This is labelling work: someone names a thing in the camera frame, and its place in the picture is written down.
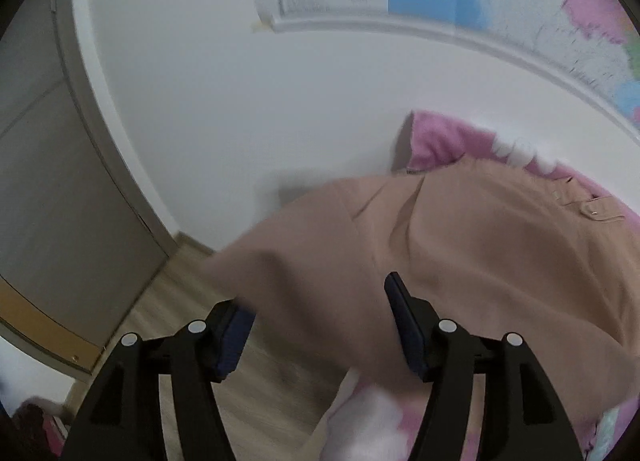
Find grey door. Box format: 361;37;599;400
0;0;173;377

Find beige pink jacket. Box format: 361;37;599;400
200;172;640;422

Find pink printed blanket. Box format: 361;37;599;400
320;110;640;461

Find dark cloth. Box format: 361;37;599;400
9;401;70;461

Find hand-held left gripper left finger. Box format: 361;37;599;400
59;298;257;461

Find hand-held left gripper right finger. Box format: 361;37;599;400
383;271;587;461

